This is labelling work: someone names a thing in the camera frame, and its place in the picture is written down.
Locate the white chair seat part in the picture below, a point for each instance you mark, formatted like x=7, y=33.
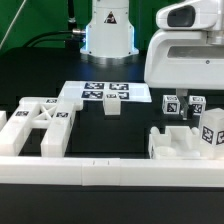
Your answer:
x=176, y=143

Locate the white left fence block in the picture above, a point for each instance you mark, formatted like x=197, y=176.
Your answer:
x=3, y=119

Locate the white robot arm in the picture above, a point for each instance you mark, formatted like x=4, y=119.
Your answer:
x=109, y=34

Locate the white cube marker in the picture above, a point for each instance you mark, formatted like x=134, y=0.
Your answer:
x=198, y=103
x=170, y=104

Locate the white front fence bar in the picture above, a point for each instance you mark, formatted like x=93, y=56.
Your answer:
x=111, y=172

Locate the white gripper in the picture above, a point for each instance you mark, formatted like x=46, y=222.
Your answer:
x=187, y=50

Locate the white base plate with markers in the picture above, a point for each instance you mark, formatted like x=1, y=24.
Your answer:
x=94, y=91

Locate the black cable connector post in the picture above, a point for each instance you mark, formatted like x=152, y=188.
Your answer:
x=76, y=36

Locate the white chair back frame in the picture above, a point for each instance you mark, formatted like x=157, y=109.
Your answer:
x=55, y=115

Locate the white diagonal rod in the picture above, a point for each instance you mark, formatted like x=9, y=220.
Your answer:
x=12, y=23

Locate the white cube near marker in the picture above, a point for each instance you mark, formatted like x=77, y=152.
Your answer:
x=170, y=104

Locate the white cube far marker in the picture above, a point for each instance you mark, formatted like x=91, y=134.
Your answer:
x=198, y=103

